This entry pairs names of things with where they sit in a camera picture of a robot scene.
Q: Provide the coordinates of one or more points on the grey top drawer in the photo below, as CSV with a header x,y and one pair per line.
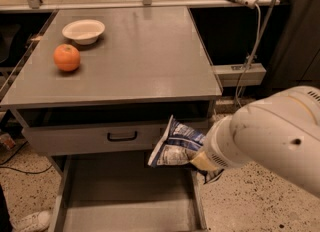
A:
x,y
92,138

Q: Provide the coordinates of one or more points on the blue chip bag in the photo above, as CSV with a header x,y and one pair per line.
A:
x,y
178,147

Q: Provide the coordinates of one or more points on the white sneaker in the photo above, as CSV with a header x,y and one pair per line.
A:
x,y
35,222

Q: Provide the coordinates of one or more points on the orange fruit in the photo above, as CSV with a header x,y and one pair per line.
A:
x,y
66,57

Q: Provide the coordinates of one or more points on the dark grey side cabinet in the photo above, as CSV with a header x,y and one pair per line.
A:
x,y
296,58

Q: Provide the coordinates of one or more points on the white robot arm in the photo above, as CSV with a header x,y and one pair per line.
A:
x,y
281,133

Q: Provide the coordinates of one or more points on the grey metal drawer cabinet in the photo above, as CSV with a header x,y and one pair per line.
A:
x,y
149,64

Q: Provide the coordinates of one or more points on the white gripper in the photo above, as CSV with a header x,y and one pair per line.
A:
x,y
213,150

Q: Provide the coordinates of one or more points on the black drawer handle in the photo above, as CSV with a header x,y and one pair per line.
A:
x,y
122,137

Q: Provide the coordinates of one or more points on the white paper bowl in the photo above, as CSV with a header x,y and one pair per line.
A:
x,y
83,32

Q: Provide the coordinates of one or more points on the open grey middle drawer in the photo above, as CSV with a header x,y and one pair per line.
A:
x,y
119,192

